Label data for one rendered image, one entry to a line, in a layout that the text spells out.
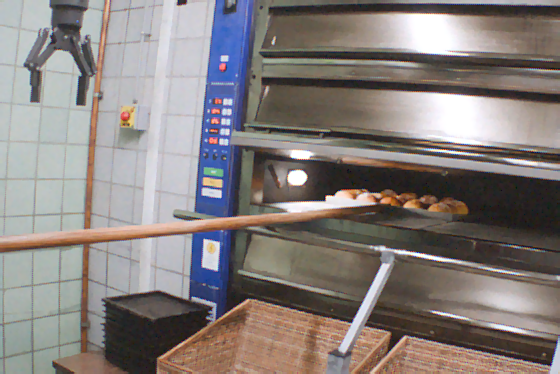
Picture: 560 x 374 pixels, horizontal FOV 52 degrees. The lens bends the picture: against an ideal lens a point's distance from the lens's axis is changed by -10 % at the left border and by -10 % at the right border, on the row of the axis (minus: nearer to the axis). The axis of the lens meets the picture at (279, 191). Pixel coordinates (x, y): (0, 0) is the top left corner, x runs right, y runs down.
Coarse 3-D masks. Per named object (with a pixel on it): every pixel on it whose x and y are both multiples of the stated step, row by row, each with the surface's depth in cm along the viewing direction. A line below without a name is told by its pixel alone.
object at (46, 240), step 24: (240, 216) 163; (264, 216) 170; (288, 216) 180; (312, 216) 191; (336, 216) 205; (0, 240) 101; (24, 240) 105; (48, 240) 110; (72, 240) 115; (96, 240) 120; (120, 240) 127
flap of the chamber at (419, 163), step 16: (240, 144) 205; (256, 144) 202; (272, 144) 199; (288, 144) 195; (304, 144) 192; (320, 160) 211; (352, 160) 194; (368, 160) 186; (384, 160) 179; (400, 160) 175; (416, 160) 172; (432, 160) 169; (448, 160) 167; (464, 176) 181; (480, 176) 173; (496, 176) 166; (512, 176) 159; (528, 176) 154; (544, 176) 152
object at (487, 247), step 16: (256, 208) 220; (272, 208) 217; (304, 224) 210; (320, 224) 206; (336, 224) 203; (352, 224) 200; (368, 224) 197; (384, 224) 198; (400, 240) 191; (416, 240) 188; (432, 240) 185; (448, 240) 182; (464, 240) 179; (480, 240) 177; (496, 256) 174; (512, 256) 171; (528, 256) 168; (544, 256) 165
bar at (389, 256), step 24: (192, 216) 187; (216, 216) 184; (288, 240) 169; (312, 240) 165; (336, 240) 161; (384, 264) 152; (432, 264) 147; (456, 264) 143; (480, 264) 140; (360, 312) 144; (336, 360) 136
